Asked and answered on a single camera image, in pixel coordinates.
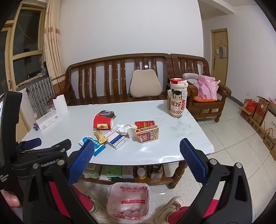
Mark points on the person's left leg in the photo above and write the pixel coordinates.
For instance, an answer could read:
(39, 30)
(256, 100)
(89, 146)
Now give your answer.
(83, 198)

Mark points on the red gold patterned box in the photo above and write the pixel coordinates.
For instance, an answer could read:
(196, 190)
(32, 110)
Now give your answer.
(148, 133)

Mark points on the person's shoe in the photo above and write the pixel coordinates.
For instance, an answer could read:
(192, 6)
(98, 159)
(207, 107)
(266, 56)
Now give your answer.
(168, 209)
(96, 204)

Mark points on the bin with printed plastic bag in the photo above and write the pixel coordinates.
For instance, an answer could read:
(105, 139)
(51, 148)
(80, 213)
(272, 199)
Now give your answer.
(129, 206)

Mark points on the person's leg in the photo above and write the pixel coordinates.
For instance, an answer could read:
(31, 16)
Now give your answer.
(185, 215)
(83, 198)

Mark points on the white medicine box blue stripe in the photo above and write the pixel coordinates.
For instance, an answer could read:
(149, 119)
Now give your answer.
(115, 141)

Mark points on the white top wooden coffee table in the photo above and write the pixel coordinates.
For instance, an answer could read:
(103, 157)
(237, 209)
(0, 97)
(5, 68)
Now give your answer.
(178, 174)

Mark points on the brown cardboard box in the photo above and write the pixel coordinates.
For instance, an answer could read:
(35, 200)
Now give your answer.
(245, 115)
(257, 118)
(269, 122)
(268, 141)
(273, 153)

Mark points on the wooden armchair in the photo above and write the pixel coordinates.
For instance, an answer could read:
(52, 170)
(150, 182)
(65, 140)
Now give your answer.
(207, 109)

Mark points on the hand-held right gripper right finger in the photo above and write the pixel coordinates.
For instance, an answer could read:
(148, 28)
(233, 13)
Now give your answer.
(192, 160)

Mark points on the beige back cushion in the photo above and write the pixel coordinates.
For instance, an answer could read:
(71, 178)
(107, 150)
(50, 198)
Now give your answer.
(145, 84)

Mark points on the white paper roll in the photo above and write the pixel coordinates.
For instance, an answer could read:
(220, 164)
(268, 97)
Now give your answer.
(60, 105)

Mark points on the person's right shoe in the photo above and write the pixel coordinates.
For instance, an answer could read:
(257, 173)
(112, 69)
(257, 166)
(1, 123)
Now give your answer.
(168, 209)

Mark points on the grey radiator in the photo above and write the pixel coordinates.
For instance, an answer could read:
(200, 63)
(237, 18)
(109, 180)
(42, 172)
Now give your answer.
(40, 92)

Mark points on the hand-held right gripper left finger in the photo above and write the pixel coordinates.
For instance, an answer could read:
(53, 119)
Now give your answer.
(80, 160)

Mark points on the dark printed small box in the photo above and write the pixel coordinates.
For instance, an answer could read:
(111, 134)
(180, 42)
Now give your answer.
(106, 113)

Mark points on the long white box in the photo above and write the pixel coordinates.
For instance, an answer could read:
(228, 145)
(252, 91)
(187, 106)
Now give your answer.
(46, 121)

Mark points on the yellow framed window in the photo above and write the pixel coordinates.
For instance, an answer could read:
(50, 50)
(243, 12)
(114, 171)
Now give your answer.
(25, 32)

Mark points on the cream curtain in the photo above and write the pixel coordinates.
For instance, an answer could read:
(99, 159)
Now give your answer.
(51, 43)

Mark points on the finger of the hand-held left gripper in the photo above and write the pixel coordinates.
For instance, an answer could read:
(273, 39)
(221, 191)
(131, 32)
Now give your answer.
(58, 147)
(32, 143)

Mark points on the person's left hand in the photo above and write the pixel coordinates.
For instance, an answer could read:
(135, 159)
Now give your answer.
(11, 199)

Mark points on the grey pillow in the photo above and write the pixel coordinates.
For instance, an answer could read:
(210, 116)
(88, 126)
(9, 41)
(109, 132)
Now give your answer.
(190, 76)

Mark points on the red bag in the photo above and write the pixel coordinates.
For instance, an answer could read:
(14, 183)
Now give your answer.
(251, 106)

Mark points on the person's left shoe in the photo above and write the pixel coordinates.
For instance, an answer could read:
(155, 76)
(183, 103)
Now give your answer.
(96, 204)

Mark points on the white tissue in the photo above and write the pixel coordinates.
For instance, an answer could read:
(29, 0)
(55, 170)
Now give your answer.
(121, 128)

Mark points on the grey hanging door item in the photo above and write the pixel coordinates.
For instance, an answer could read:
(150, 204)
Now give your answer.
(222, 51)

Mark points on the white carton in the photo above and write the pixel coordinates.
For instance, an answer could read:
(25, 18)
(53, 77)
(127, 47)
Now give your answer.
(127, 172)

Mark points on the green wipes pack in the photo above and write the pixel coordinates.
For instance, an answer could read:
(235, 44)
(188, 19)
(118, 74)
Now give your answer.
(92, 172)

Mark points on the pink plastic bag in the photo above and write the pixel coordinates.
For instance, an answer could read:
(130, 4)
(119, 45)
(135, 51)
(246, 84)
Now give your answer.
(207, 90)

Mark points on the white cartoon print bottle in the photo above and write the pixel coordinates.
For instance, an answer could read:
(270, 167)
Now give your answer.
(176, 103)

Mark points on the red cigarette box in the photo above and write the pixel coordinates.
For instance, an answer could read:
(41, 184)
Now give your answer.
(144, 124)

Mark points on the yellow snack wrapper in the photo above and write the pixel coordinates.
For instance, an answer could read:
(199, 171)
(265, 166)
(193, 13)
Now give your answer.
(99, 135)

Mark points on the green white packet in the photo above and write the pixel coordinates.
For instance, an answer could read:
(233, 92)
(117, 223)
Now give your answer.
(111, 172)

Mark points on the yellow wooden door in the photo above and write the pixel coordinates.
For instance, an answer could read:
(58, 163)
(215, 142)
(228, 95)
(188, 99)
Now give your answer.
(218, 71)

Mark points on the wooden slatted sofa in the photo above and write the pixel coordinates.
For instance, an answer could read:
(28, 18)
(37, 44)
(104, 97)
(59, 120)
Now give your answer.
(112, 64)

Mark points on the small yellow jar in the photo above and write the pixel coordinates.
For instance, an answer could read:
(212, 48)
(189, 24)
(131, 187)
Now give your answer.
(141, 174)

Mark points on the person's right leg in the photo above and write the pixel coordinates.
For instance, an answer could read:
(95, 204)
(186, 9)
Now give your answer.
(185, 215)

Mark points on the red paper cup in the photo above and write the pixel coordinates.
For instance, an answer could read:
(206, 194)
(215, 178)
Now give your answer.
(102, 122)

